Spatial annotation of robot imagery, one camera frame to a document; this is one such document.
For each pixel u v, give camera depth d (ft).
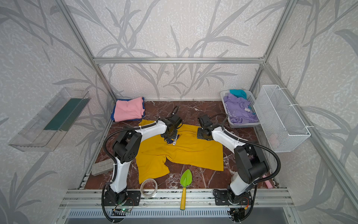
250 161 1.49
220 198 2.39
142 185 2.52
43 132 2.11
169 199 2.47
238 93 3.69
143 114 3.59
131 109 3.56
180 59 3.07
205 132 2.16
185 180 2.56
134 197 2.43
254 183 1.65
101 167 2.70
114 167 1.86
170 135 2.85
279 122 2.07
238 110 3.56
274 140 2.43
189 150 3.02
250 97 3.67
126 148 1.75
